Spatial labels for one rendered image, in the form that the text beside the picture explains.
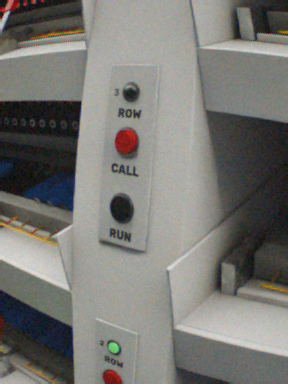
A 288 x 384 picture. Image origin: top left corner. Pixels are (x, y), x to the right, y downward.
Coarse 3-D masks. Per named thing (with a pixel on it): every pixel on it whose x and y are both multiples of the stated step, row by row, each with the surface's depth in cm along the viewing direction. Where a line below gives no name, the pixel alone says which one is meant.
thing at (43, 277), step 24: (24, 144) 69; (48, 144) 66; (72, 144) 63; (0, 240) 50; (24, 240) 50; (72, 240) 40; (0, 264) 47; (24, 264) 45; (48, 264) 45; (0, 288) 50; (24, 288) 46; (48, 288) 43; (48, 312) 45
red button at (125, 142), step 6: (120, 132) 36; (126, 132) 36; (120, 138) 36; (126, 138) 36; (132, 138) 35; (120, 144) 36; (126, 144) 36; (132, 144) 35; (120, 150) 36; (126, 150) 36; (132, 150) 36
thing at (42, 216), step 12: (0, 192) 55; (12, 204) 52; (24, 204) 51; (36, 204) 51; (48, 204) 51; (12, 216) 53; (24, 216) 51; (36, 216) 50; (48, 216) 48; (60, 216) 48; (72, 216) 48; (12, 228) 50; (36, 228) 49; (48, 228) 49; (60, 228) 48
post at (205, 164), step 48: (96, 0) 37; (144, 0) 34; (96, 48) 37; (144, 48) 35; (192, 48) 32; (96, 96) 38; (192, 96) 33; (96, 144) 38; (192, 144) 33; (240, 144) 39; (96, 192) 38; (192, 192) 34; (240, 192) 40; (96, 240) 39; (192, 240) 35; (96, 288) 39; (144, 288) 36; (144, 336) 37
